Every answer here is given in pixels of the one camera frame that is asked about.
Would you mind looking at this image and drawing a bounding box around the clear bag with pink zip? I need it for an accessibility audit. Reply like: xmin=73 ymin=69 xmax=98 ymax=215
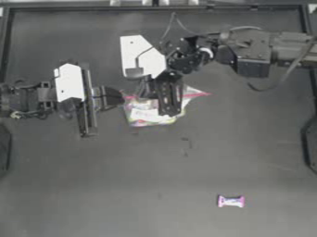
xmin=121 ymin=84 xmax=212 ymax=128

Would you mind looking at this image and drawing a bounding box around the pink wrapped candy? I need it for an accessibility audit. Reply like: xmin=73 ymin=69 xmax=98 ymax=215
xmin=216 ymin=193 xmax=245 ymax=208

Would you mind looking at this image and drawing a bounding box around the thin black camera cable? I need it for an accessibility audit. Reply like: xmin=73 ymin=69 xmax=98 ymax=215
xmin=134 ymin=12 xmax=224 ymax=70

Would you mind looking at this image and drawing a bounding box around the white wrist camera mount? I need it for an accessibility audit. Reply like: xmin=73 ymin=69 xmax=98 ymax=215
xmin=118 ymin=34 xmax=167 ymax=81
xmin=53 ymin=63 xmax=86 ymax=104

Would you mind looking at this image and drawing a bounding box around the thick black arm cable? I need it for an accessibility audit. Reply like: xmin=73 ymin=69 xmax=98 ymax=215
xmin=245 ymin=40 xmax=317 ymax=93

